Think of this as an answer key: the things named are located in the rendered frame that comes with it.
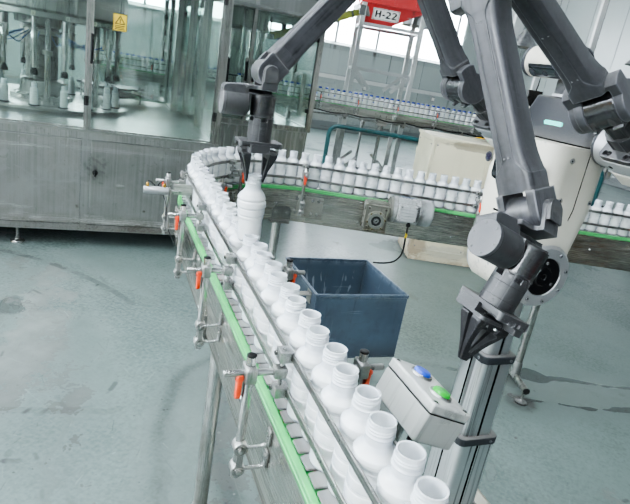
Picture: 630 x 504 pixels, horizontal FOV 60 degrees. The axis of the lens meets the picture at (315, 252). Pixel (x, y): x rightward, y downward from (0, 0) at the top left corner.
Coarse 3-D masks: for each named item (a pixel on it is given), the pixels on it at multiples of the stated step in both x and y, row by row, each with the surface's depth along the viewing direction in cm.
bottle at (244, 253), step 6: (246, 234) 132; (252, 234) 133; (246, 240) 130; (252, 240) 130; (258, 240) 132; (246, 246) 131; (240, 252) 131; (246, 252) 131; (240, 258) 131; (246, 258) 130; (234, 270) 134; (234, 276) 133; (240, 276) 132; (234, 282) 134; (240, 282) 132; (240, 288) 133; (234, 294) 134
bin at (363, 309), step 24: (312, 264) 191; (336, 264) 195; (360, 264) 198; (312, 288) 164; (336, 288) 198; (360, 288) 202; (384, 288) 185; (336, 312) 165; (360, 312) 168; (384, 312) 171; (336, 336) 168; (360, 336) 171; (384, 336) 174
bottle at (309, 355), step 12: (312, 336) 88; (324, 336) 88; (300, 348) 91; (312, 348) 89; (300, 360) 89; (312, 360) 88; (300, 384) 90; (300, 396) 91; (288, 408) 93; (300, 408) 91
